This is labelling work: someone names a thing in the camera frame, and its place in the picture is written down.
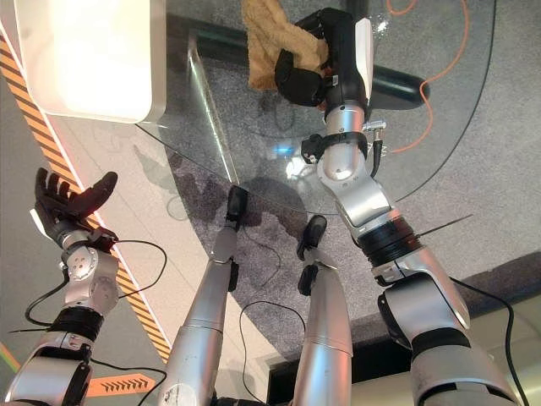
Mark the orange black hazard tape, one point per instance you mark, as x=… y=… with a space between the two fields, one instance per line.
x=46 y=144

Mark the silver left robot leg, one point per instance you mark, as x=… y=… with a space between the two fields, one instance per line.
x=203 y=330

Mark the silver robot leg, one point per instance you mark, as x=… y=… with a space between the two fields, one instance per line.
x=325 y=330
x=203 y=330

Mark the tan fluffy cloth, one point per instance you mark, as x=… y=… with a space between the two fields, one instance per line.
x=264 y=51

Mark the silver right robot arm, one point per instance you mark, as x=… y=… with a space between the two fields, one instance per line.
x=418 y=304

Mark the green floor tape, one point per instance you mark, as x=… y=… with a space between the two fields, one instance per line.
x=8 y=357

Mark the dark right robot foot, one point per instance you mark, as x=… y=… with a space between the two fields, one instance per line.
x=315 y=230

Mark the silver right robot leg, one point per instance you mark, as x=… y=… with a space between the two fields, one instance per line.
x=325 y=330

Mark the white plastic basket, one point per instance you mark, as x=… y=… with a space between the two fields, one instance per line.
x=93 y=55

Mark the orange arrow floor sticker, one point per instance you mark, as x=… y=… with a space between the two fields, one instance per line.
x=122 y=385

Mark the grey carpet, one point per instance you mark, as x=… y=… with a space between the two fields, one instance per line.
x=486 y=190

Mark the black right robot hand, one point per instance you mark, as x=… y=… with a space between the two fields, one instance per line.
x=342 y=63

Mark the dark left robot foot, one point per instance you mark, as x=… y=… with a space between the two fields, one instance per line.
x=237 y=202

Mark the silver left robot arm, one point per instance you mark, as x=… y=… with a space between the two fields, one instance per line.
x=91 y=279

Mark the black table base bar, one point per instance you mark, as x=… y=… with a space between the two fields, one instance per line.
x=393 y=82

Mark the dark robot foot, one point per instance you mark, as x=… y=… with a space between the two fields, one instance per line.
x=237 y=202
x=315 y=230

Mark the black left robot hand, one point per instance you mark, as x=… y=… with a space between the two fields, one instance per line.
x=80 y=205

